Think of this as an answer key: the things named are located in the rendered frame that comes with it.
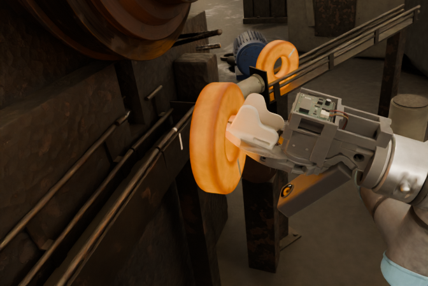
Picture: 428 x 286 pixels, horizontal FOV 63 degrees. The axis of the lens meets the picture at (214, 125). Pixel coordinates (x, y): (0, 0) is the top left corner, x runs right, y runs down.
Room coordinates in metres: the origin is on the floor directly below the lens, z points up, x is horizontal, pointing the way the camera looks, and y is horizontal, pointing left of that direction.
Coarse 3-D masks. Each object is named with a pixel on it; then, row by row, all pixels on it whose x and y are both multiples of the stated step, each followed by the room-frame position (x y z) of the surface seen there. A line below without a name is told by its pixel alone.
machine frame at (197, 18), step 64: (0, 0) 0.56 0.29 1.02; (0, 64) 0.53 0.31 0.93; (64, 64) 0.64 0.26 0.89; (128, 64) 0.74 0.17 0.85; (0, 128) 0.44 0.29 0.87; (64, 128) 0.53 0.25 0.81; (128, 128) 0.68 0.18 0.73; (0, 192) 0.40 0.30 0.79; (64, 192) 0.49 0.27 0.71; (0, 256) 0.37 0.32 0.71; (128, 256) 0.58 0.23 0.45
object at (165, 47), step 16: (48, 0) 0.50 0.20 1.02; (64, 0) 0.48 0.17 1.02; (80, 0) 0.50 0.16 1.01; (48, 16) 0.52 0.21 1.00; (64, 16) 0.51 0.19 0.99; (80, 16) 0.49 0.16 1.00; (96, 16) 0.52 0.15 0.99; (64, 32) 0.54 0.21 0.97; (80, 32) 0.53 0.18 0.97; (96, 32) 0.51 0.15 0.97; (112, 32) 0.54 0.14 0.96; (176, 32) 0.74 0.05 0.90; (96, 48) 0.57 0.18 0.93; (112, 48) 0.54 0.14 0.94; (128, 48) 0.57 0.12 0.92; (144, 48) 0.62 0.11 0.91; (160, 48) 0.67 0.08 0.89
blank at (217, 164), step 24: (216, 96) 0.40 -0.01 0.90; (240, 96) 0.46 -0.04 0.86; (192, 120) 0.38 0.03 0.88; (216, 120) 0.37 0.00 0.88; (192, 144) 0.36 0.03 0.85; (216, 144) 0.36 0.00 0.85; (192, 168) 0.36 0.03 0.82; (216, 168) 0.35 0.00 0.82; (240, 168) 0.43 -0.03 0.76; (216, 192) 0.37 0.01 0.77
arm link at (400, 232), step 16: (384, 208) 0.37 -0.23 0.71; (400, 208) 0.36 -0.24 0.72; (384, 224) 0.35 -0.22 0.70; (400, 224) 0.33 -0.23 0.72; (416, 224) 0.30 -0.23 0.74; (384, 240) 0.35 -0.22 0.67; (400, 240) 0.31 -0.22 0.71; (416, 240) 0.29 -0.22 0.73; (384, 256) 0.32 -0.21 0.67; (400, 256) 0.30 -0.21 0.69; (416, 256) 0.29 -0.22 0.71; (384, 272) 0.31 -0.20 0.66; (400, 272) 0.29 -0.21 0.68; (416, 272) 0.28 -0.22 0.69
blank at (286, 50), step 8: (280, 40) 1.03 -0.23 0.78; (264, 48) 1.01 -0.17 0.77; (272, 48) 0.99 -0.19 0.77; (280, 48) 1.01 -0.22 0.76; (288, 48) 1.02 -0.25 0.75; (264, 56) 0.98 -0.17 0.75; (272, 56) 0.99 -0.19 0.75; (280, 56) 1.01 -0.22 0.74; (288, 56) 1.02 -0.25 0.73; (296, 56) 1.04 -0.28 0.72; (256, 64) 1.00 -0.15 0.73; (264, 64) 0.97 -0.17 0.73; (272, 64) 0.99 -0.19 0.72; (288, 64) 1.03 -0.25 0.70; (296, 64) 1.04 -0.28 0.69; (272, 72) 0.99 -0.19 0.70; (280, 72) 1.04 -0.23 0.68; (288, 72) 1.02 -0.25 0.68; (272, 80) 0.99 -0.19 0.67; (280, 88) 1.01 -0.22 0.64
